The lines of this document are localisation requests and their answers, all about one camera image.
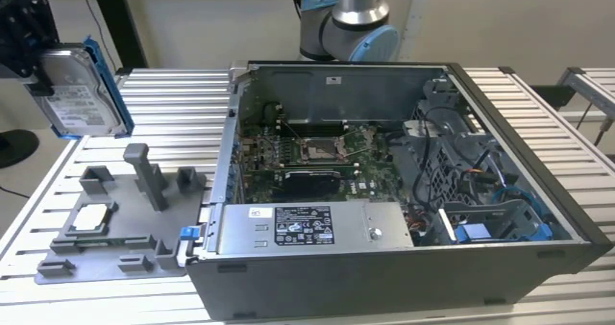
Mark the hard disk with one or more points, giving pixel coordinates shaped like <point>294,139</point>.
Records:
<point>72,87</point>

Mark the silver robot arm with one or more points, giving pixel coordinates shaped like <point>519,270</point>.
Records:
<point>345,33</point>

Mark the grey metal disk bay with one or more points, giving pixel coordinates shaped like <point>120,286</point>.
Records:
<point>508,209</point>

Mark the black round stand base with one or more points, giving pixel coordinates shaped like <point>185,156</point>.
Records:
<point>16,148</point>

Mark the silver CPU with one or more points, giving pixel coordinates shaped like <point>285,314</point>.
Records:
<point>90,218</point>

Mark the grey plastic parts rack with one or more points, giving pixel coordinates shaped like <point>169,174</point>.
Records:
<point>124,224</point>

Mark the green RAM stick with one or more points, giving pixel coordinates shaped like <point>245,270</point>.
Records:
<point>110,241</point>

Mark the blue case latch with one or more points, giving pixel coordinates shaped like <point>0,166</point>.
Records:
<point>186,232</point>

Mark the black RAM slot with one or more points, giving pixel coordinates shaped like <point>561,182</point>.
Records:
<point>316,165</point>
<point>312,126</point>

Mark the CPU socket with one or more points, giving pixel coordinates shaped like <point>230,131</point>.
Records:
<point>321,148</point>

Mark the silver power supply unit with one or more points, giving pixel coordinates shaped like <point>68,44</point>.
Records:
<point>240,231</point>

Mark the black graphics card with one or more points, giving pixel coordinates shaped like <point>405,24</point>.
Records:
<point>309,184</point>

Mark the green motherboard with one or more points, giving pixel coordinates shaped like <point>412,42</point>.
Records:
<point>374,181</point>

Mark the black open PC case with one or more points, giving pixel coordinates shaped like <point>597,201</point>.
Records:
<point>384,285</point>

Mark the blue carrier in bay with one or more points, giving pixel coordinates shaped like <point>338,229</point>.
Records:
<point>472,233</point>

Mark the black vertical post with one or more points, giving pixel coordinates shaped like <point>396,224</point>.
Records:
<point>120,22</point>

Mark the black table bracket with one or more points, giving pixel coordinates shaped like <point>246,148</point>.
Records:
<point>552,96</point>

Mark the aluminium frame side table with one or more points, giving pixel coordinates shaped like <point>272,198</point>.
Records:
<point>592,83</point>

